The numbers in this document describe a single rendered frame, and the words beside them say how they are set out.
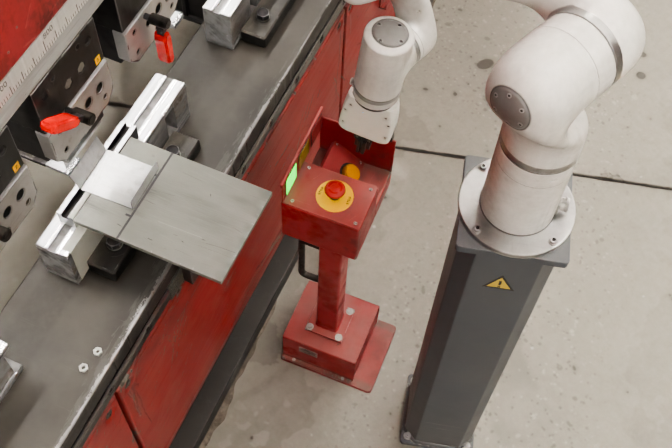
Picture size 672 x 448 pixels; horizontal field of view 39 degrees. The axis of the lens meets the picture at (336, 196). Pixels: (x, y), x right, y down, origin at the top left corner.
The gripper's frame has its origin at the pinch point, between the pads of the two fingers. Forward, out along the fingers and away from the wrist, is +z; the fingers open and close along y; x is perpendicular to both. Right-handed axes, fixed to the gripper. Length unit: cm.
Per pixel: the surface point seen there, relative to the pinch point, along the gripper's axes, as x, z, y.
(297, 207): -14.9, 6.6, -6.7
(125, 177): -33.2, -13.6, -31.0
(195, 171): -27.6, -14.3, -21.2
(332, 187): -10.0, 3.2, -1.9
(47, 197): 4, 92, -86
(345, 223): -14.6, 5.8, 2.9
